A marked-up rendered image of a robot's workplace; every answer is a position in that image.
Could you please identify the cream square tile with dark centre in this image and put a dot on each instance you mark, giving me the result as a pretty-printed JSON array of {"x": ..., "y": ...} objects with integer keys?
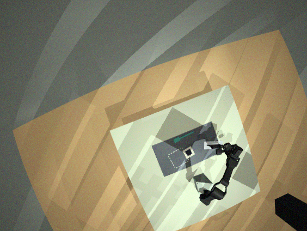
[{"x": 188, "y": 152}]

